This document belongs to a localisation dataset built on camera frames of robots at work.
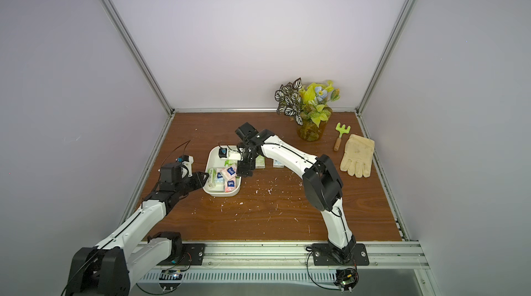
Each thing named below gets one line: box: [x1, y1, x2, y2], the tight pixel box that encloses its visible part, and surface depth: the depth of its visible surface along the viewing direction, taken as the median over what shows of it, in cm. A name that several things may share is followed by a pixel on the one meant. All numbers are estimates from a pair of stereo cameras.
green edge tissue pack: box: [206, 168, 218, 189], surface depth 91 cm
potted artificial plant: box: [274, 77, 341, 142], surface depth 96 cm
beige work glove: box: [340, 134, 375, 179], surface depth 105 cm
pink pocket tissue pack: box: [221, 165, 238, 180], surface depth 89 cm
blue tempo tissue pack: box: [215, 169, 225, 184], surface depth 92 cm
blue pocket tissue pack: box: [273, 159, 285, 169], surface depth 97 cm
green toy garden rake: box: [333, 122, 352, 152], surface depth 112 cm
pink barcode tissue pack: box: [224, 177, 237, 193], surface depth 88 cm
